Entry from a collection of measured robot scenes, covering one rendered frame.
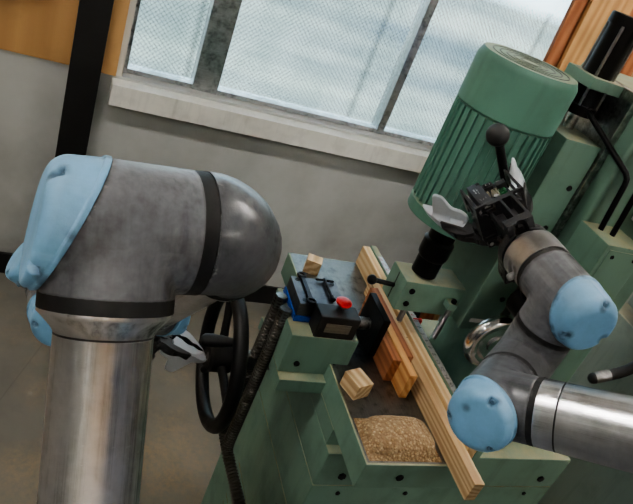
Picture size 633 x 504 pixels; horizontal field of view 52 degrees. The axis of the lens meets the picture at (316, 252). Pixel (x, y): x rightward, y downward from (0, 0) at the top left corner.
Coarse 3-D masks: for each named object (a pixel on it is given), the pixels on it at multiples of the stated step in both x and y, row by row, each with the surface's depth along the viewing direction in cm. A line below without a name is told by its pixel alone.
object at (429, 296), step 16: (400, 272) 127; (448, 272) 133; (384, 288) 131; (400, 288) 126; (416, 288) 126; (432, 288) 127; (448, 288) 128; (464, 288) 129; (400, 304) 127; (416, 304) 128; (432, 304) 129
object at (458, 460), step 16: (368, 288) 146; (416, 368) 124; (416, 384) 123; (416, 400) 122; (432, 400) 118; (432, 416) 117; (432, 432) 116; (448, 432) 112; (448, 448) 111; (464, 448) 110; (448, 464) 111; (464, 464) 107; (464, 480) 106; (480, 480) 105; (464, 496) 106
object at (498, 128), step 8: (488, 128) 97; (496, 128) 96; (504, 128) 96; (488, 136) 96; (496, 136) 95; (504, 136) 95; (496, 144) 96; (504, 144) 97; (496, 152) 99; (504, 152) 98; (504, 160) 99; (504, 168) 100; (504, 176) 101; (512, 296) 120; (520, 296) 119; (512, 304) 120; (520, 304) 118; (512, 312) 120
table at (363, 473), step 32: (288, 256) 152; (352, 288) 148; (288, 384) 121; (320, 384) 123; (384, 384) 123; (352, 416) 113; (416, 416) 119; (352, 448) 110; (352, 480) 108; (384, 480) 109; (416, 480) 111; (448, 480) 114
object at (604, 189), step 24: (624, 144) 110; (600, 168) 114; (600, 192) 114; (624, 192) 114; (576, 216) 118; (600, 216) 116; (624, 288) 129; (456, 336) 146; (456, 360) 144; (576, 360) 138; (456, 384) 143
